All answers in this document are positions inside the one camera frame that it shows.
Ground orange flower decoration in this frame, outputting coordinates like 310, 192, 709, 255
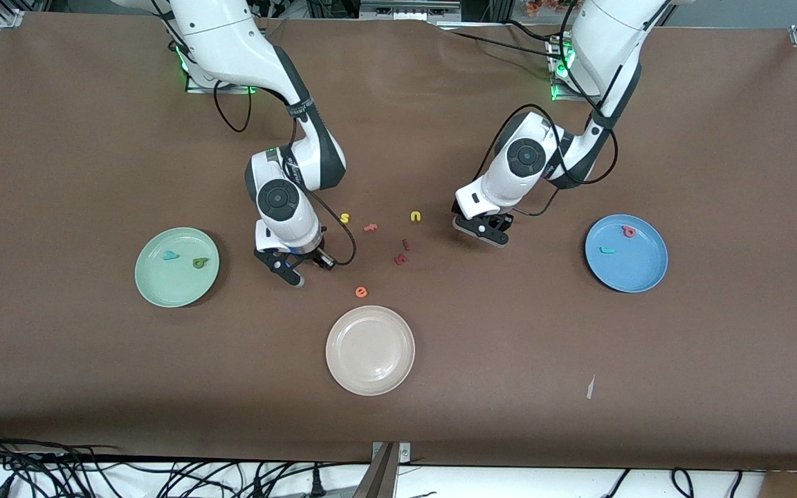
524, 0, 572, 17

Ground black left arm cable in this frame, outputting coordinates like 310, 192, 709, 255
476, 7, 621, 216

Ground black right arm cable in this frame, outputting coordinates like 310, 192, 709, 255
214, 83, 358, 268

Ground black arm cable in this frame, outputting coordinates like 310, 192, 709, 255
214, 83, 358, 268
476, 7, 621, 216

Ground metal table bracket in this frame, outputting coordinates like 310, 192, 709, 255
371, 441, 412, 463

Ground thin black base cable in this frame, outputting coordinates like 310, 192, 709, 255
440, 19, 565, 59

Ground grey box behind table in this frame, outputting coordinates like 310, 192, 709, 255
359, 0, 463, 20

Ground brown table cover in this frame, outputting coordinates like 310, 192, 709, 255
0, 10, 797, 472

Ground green plate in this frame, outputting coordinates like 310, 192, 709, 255
134, 227, 221, 308

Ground blue plate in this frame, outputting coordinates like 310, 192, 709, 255
584, 214, 669, 294

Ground beige plate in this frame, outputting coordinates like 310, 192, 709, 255
325, 305, 416, 396

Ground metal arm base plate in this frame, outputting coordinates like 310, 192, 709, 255
185, 69, 258, 95
549, 38, 589, 104

